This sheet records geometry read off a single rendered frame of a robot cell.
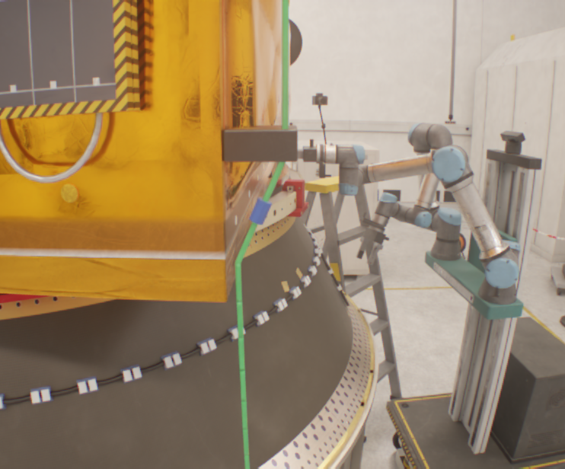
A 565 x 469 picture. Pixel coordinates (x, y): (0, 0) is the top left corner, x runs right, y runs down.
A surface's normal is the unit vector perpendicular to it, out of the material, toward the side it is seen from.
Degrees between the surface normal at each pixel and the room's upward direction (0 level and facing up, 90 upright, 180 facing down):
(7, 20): 90
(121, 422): 62
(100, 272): 90
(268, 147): 90
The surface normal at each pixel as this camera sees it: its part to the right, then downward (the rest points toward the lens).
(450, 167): -0.54, 0.13
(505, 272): -0.41, 0.36
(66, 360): 0.43, -0.23
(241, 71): 0.76, 0.20
